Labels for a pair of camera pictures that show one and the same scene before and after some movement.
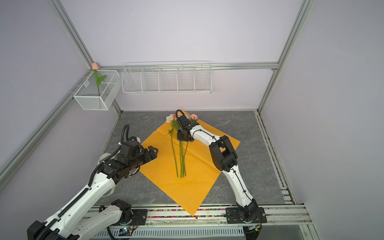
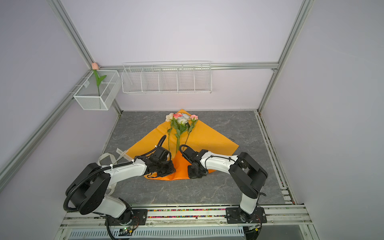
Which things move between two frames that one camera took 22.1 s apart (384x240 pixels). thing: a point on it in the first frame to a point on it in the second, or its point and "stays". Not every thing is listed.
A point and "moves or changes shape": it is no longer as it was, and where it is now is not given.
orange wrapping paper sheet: [184, 170] moves or changes shape
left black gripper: [153, 155] to [170, 171]
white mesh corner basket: [98, 91] stays
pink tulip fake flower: [95, 67] stays
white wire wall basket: [167, 77] stays
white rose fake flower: [181, 160] moves or changes shape
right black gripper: [179, 136] to [191, 175]
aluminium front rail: [282, 215] stays
